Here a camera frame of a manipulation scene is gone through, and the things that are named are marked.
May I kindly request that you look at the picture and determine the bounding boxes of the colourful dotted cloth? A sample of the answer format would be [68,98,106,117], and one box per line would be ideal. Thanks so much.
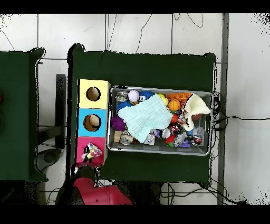
[81,142,103,163]

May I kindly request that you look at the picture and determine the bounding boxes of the blue spiky rubber ball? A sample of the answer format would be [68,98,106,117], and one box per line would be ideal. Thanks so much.
[138,90,155,101]
[115,100,134,113]

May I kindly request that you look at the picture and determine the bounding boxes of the black upright panel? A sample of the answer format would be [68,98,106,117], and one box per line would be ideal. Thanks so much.
[55,73,66,149]

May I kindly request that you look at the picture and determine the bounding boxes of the mint green waffle cloth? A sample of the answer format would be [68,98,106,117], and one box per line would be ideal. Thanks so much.
[117,93,173,144]

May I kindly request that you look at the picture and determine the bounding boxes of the purple spiky rubber toy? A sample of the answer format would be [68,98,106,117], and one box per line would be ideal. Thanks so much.
[111,115,126,132]

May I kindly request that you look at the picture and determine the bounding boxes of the orange toy basketball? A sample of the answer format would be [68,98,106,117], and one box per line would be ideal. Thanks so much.
[168,99,181,112]

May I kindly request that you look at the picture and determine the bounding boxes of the white toy baseball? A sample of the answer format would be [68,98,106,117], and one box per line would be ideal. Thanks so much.
[128,90,140,102]

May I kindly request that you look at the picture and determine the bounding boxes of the crushed silver can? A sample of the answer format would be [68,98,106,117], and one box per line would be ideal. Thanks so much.
[115,91,129,102]

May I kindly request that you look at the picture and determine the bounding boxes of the silver wire mesh bin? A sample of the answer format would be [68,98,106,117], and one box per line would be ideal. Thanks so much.
[107,85,213,156]

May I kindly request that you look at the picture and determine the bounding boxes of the cream knitted cloth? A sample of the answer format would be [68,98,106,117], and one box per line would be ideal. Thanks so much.
[181,92,211,132]

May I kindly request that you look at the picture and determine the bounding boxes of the black cable with plug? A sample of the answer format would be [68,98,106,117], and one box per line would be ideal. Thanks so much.
[213,115,270,130]

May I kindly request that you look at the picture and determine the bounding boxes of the wooden box with three holes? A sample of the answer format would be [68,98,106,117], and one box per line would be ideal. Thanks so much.
[74,79,112,166]

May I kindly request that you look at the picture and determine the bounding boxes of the orange plastic building block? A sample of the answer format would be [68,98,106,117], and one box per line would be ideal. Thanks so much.
[165,92,192,104]

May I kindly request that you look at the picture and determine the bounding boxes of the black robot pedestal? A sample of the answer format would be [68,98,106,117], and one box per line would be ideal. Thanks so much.
[111,180,163,206]

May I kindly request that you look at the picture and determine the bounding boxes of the dark green side table cloth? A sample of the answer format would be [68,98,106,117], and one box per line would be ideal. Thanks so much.
[0,48,49,183]

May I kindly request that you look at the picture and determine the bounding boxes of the grey round floor object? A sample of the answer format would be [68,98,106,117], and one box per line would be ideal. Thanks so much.
[36,148,62,172]

